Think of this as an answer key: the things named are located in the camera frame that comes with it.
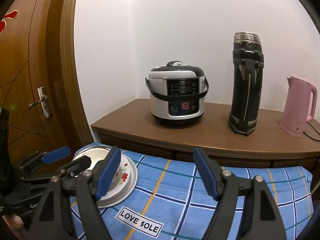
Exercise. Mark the brown wooden door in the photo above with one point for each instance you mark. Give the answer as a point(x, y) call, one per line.
point(37, 49)

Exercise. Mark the red flower white bowl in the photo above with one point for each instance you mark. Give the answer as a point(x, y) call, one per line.
point(120, 179)

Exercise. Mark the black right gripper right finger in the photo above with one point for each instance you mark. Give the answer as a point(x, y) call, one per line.
point(260, 217)

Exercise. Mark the black thermos flask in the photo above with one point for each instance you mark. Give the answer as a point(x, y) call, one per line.
point(248, 60)

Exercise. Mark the person left hand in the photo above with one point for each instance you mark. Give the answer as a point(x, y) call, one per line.
point(16, 225)

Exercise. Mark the pink electric kettle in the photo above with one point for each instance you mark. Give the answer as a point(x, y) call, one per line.
point(300, 106)

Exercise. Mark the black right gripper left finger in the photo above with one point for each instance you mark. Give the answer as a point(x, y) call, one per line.
point(53, 219)

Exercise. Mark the white black rice cooker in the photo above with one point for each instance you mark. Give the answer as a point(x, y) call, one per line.
point(177, 93)

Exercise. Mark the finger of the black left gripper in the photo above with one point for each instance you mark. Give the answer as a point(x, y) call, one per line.
point(34, 161)
point(69, 170)

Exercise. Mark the silver door handle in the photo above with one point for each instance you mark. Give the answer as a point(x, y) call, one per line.
point(43, 101)

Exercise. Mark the brown wooden cabinet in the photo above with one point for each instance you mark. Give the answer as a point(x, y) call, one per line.
point(132, 127)

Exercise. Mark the white enamel bowl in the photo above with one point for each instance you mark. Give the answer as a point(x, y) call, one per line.
point(96, 152)

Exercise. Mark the blue plaid tablecloth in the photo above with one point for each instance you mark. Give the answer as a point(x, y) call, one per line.
point(167, 200)

